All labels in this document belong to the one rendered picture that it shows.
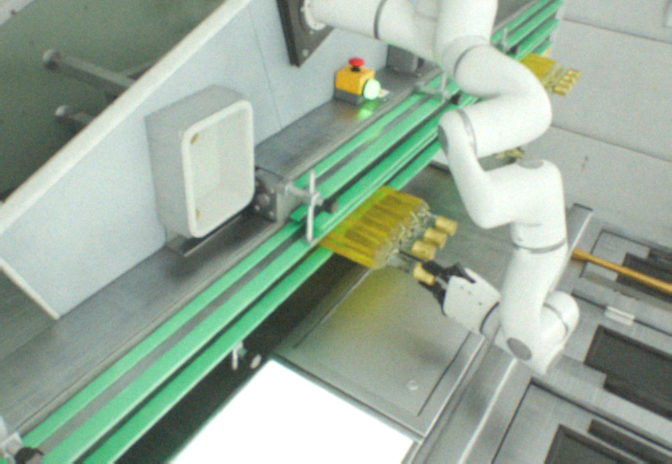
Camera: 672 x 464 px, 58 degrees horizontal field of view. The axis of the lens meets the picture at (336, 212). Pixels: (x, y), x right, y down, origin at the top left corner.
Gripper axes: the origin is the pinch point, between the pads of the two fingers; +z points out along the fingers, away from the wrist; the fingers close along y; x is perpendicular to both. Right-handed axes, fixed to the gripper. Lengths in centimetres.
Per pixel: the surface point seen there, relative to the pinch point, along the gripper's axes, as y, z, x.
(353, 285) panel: -12.7, 17.3, 4.0
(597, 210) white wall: -305, 152, -556
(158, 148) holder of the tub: 28, 32, 40
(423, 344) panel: -12.5, -4.8, 5.2
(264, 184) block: 14.4, 29.6, 20.0
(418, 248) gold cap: 1.6, 6.4, -3.0
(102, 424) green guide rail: 4, 6, 66
